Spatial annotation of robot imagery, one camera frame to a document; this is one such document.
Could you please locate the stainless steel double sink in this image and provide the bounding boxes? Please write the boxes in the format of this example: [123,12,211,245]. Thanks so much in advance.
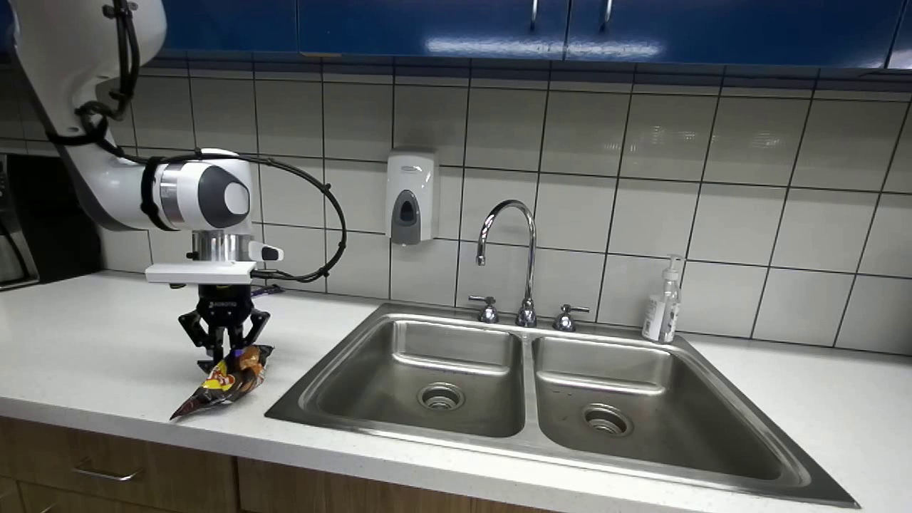
[264,302,860,509]

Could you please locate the chrome gooseneck tap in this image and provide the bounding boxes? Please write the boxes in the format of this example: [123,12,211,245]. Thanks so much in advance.
[475,199,538,329]

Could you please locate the blue wall cabinet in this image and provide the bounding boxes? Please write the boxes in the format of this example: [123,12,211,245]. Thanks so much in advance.
[0,0,912,71]

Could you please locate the chrome tap lever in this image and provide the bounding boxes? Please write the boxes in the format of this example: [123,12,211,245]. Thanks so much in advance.
[467,294,500,324]
[553,304,591,333]

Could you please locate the silver drawer handle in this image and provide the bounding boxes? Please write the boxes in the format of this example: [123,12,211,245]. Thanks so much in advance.
[71,462,145,485]

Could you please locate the blue cabinet door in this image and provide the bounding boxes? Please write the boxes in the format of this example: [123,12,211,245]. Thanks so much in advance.
[297,0,570,62]
[567,0,904,71]
[886,0,912,71]
[161,0,299,55]

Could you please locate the wooden drawer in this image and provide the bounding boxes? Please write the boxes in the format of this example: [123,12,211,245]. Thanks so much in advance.
[16,482,180,513]
[0,416,240,513]

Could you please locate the white wall soap dispenser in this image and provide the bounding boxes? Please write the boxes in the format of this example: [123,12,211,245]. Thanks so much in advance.
[385,149,441,247]

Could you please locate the black coffee maker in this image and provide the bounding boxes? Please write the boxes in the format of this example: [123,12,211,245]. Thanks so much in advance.
[0,152,102,292]

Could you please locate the bag of crisps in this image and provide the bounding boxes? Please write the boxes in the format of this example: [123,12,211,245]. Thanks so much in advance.
[170,344,276,422]

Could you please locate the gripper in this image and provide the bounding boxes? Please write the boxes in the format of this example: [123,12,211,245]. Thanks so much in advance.
[177,284,271,370]

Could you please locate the clear pump bottle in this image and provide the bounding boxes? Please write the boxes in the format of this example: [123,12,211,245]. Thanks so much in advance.
[641,254,684,346]

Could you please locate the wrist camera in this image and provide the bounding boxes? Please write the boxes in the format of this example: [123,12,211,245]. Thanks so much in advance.
[145,261,257,286]

